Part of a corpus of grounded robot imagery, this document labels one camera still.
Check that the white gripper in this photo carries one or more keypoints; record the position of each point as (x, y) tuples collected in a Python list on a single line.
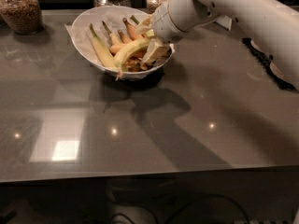
[(162, 22)]

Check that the large yellow-green top banana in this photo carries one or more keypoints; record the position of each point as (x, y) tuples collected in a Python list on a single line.
[(127, 51)]

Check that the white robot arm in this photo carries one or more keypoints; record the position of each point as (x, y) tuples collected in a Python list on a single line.
[(273, 26)]

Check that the green-tipped right banana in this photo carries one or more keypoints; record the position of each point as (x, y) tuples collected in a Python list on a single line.
[(136, 21)]

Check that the orange ripe banana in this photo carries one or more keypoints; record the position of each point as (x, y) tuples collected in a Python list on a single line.
[(131, 30)]

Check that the short orange banana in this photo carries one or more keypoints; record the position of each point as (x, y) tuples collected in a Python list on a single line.
[(125, 38)]

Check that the small yellow banana green stem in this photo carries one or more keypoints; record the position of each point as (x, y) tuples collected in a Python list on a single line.
[(113, 38)]

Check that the orange banana lying across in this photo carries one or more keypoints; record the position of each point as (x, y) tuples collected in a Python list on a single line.
[(115, 48)]

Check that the white oval bowl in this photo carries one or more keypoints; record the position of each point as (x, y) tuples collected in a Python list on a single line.
[(93, 19)]

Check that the left yellow-green banana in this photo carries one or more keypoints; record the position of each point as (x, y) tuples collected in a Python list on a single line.
[(101, 50)]

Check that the white paper bowl liner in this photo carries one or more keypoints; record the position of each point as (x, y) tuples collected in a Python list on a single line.
[(74, 34)]

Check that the white folded sign stand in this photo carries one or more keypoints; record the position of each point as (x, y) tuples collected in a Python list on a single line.
[(224, 22)]

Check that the black rubber mat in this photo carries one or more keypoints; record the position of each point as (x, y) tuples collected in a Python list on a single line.
[(267, 65)]

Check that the left glass jar of nuts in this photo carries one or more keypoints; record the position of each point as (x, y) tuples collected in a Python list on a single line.
[(24, 17)]

